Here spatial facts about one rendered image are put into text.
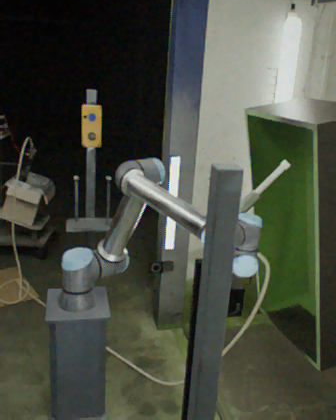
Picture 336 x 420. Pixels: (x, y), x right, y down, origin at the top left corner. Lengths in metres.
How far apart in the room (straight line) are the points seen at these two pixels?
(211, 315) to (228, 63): 2.11
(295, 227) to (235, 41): 1.17
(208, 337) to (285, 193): 1.69
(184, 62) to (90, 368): 1.79
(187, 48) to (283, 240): 1.26
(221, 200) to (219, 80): 2.04
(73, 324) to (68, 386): 0.36
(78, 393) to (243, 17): 2.30
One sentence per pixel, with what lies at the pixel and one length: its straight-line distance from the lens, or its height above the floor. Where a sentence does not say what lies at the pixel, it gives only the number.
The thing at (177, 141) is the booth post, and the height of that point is 1.37.
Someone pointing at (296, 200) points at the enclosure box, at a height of 1.13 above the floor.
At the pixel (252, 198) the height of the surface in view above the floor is 1.31.
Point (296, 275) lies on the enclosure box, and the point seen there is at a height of 0.66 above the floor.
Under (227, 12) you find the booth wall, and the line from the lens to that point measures 2.82.
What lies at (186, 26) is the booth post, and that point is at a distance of 2.74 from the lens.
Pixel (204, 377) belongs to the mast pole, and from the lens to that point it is 0.98.
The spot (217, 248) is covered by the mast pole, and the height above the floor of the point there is 1.49.
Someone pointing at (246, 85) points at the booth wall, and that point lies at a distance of 2.86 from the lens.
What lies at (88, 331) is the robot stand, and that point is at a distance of 2.24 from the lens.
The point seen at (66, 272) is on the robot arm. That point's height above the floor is 0.84.
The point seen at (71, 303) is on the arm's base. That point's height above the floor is 0.68.
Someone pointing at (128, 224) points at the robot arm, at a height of 1.10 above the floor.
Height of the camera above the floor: 1.81
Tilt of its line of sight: 18 degrees down
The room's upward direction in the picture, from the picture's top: 4 degrees clockwise
